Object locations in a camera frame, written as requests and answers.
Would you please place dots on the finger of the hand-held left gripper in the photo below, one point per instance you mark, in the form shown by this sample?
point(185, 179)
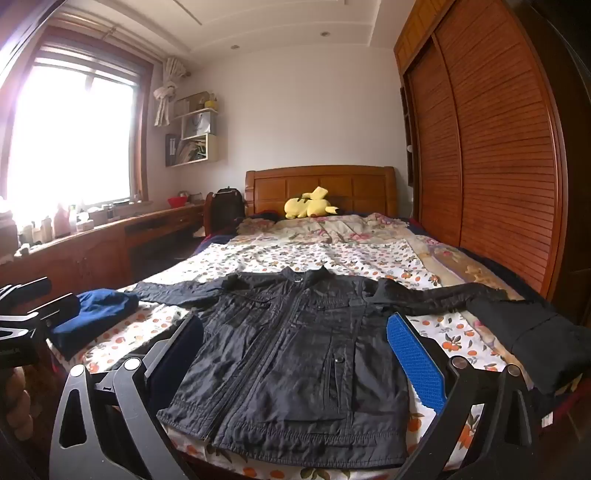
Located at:
point(57, 308)
point(25, 288)

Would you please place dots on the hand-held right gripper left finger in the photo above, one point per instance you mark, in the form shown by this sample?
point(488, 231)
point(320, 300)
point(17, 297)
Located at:
point(178, 355)

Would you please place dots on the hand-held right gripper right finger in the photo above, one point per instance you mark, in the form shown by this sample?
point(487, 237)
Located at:
point(415, 360)

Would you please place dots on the black jacket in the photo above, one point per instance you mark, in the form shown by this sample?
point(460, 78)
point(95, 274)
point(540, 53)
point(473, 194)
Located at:
point(286, 360)

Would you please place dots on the black coat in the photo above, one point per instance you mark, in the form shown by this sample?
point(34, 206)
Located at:
point(531, 341)

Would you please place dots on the person's left hand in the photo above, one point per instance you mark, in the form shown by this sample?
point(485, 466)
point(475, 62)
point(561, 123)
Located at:
point(18, 401)

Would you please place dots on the blue garment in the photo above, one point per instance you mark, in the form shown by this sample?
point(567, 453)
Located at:
point(92, 314)

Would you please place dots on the pale bottle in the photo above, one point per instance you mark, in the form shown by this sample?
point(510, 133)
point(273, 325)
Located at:
point(46, 229)

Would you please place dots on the wooden desk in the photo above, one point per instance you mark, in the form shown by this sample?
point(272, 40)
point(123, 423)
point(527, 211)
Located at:
point(92, 254)

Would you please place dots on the pink bottle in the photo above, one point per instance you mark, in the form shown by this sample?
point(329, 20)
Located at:
point(61, 224)

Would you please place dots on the green cap bottle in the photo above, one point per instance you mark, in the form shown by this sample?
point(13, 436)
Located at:
point(72, 216)

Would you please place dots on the tissue box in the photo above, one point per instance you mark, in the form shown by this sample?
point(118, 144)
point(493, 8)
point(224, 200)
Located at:
point(85, 225)

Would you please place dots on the beige patterned blanket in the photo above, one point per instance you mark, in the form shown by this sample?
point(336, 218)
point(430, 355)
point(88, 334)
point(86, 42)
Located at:
point(461, 267)

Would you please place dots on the orange print bed sheet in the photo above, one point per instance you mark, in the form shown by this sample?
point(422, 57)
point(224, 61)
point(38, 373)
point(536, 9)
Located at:
point(323, 258)

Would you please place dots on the red bowl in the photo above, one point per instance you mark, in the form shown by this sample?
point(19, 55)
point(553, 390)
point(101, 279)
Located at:
point(177, 203)

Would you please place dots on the floral quilt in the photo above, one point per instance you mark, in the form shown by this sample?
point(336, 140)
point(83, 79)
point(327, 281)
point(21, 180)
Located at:
point(332, 230)

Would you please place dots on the window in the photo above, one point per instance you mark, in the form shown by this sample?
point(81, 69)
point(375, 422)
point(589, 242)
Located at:
point(69, 138)

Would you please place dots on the dark backpack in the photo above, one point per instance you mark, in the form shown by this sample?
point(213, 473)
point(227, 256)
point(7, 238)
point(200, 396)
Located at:
point(228, 205)

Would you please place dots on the wooden headboard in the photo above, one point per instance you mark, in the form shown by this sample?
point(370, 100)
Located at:
point(351, 189)

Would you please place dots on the yellow plush toy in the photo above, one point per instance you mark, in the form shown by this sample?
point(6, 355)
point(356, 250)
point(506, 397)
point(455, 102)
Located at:
point(307, 205)

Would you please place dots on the wooden slatted wardrobe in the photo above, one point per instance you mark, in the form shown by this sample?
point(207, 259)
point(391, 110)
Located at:
point(485, 161)

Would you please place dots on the tied cream curtain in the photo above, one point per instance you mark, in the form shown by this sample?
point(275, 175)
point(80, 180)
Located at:
point(165, 99)

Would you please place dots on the white wall shelf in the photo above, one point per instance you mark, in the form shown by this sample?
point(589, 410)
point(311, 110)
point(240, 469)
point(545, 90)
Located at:
point(198, 134)

